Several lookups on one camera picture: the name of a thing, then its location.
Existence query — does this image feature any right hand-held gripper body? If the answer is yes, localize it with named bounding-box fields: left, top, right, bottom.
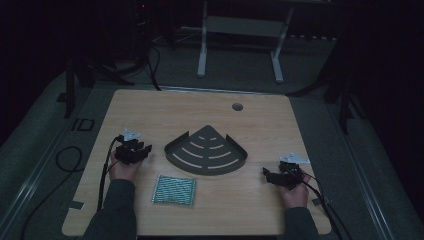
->
left=273, top=152, right=311, bottom=191

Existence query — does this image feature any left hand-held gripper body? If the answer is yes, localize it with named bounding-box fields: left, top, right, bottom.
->
left=114, top=128, right=148, bottom=166

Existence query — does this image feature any green striped cloth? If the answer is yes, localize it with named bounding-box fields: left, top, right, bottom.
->
left=151, top=174, right=197, bottom=208

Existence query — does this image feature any black corner shelf tray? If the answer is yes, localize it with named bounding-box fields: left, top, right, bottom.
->
left=164, top=124, right=249, bottom=176

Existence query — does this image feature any person's left hand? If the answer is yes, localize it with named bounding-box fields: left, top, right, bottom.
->
left=108, top=149, right=142, bottom=183

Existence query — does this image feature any person's right hand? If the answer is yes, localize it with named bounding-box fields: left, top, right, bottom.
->
left=277, top=172, right=312, bottom=210

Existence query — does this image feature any black tripod stand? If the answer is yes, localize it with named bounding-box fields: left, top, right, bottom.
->
left=56, top=0, right=163, bottom=119
left=286, top=39, right=368, bottom=136

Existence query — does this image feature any white metal stand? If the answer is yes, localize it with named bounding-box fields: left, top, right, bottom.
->
left=196, top=0, right=295, bottom=84

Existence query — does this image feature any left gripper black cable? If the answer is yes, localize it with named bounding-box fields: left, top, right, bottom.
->
left=96, top=134, right=125, bottom=212

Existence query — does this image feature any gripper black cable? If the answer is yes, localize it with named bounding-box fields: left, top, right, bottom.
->
left=301, top=171, right=354, bottom=240
left=96, top=134, right=125, bottom=212

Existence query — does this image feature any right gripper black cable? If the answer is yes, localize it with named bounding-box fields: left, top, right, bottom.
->
left=301, top=171, right=354, bottom=240

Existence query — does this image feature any black floor cable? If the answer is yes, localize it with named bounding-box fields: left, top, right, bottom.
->
left=19, top=145, right=84, bottom=240

